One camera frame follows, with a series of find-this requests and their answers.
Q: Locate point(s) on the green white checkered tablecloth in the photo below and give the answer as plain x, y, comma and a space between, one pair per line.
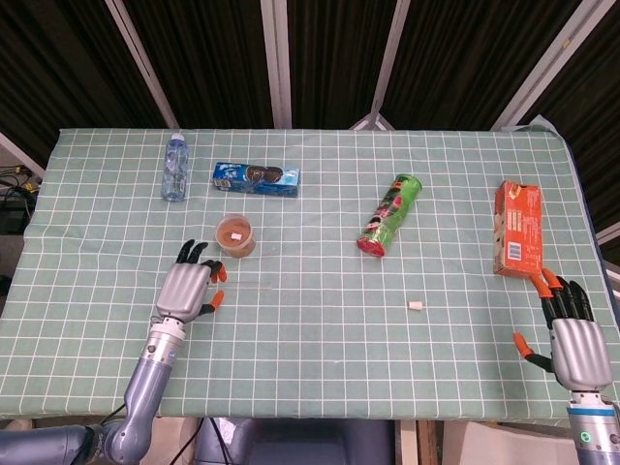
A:
310, 339

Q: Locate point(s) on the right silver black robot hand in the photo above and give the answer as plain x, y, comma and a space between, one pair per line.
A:
579, 349

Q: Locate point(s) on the green chips can red lid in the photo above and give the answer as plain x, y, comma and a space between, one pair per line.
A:
390, 215

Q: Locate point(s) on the black equipment box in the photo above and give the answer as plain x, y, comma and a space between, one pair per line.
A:
14, 213

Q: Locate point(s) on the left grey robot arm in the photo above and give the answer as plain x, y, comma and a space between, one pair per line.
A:
145, 378

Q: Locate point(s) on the dark pleated curtain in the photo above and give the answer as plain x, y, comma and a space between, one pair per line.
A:
218, 58

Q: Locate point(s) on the clear plastic water bottle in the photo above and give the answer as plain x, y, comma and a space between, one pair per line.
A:
175, 169

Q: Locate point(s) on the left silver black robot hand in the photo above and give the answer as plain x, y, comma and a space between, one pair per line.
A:
181, 290

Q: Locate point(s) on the brown wooden table leg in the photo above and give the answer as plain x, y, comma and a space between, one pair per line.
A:
427, 443

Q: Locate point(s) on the grey robot torso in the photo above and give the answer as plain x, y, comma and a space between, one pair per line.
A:
300, 443

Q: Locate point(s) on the white frame post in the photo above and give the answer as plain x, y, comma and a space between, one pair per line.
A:
542, 63
276, 63
387, 63
140, 63

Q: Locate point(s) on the orange carton box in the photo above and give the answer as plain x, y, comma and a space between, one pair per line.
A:
518, 227

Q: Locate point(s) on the white frame rail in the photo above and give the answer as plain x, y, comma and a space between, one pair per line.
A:
609, 235
21, 156

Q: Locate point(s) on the clear jar with brown snacks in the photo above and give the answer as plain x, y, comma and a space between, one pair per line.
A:
236, 237

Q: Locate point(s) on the small white cap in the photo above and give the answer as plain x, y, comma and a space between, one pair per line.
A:
415, 305

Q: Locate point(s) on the blue cookie box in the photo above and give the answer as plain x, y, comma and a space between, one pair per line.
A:
257, 180

